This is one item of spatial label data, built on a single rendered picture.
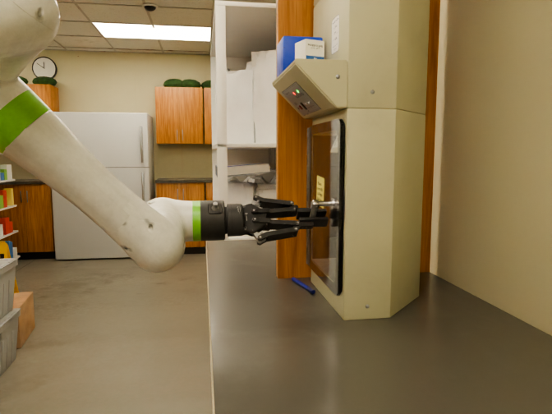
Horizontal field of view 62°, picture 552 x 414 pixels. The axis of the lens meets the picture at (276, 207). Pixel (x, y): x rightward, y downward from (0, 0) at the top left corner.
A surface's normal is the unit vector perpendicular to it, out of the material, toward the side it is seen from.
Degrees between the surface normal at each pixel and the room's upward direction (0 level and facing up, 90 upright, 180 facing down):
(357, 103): 90
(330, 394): 0
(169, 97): 90
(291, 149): 90
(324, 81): 90
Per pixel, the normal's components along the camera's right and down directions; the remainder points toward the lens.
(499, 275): -0.99, 0.02
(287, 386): 0.00, -0.99
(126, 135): 0.16, 0.11
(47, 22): 0.93, 0.34
